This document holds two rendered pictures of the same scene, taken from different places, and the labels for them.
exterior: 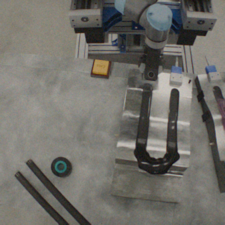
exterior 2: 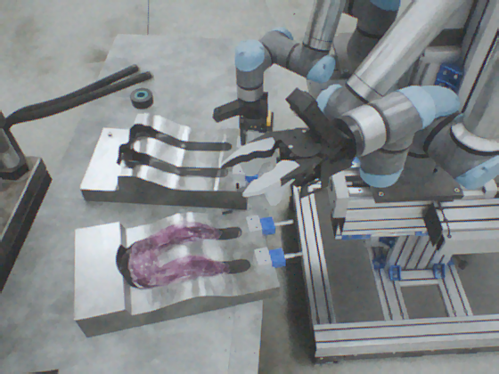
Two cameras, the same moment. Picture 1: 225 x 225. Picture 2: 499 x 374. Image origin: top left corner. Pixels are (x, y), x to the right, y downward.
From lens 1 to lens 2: 1.26 m
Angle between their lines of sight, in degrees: 39
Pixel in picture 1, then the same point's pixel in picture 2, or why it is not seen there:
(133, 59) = (356, 246)
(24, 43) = not seen: hidden behind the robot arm
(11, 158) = (153, 64)
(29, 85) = not seen: hidden behind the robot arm
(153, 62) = (230, 107)
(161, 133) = (165, 156)
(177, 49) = (395, 313)
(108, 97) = not seen: hidden behind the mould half
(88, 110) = (208, 117)
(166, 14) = (244, 50)
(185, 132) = (165, 181)
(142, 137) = (160, 137)
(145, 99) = (212, 147)
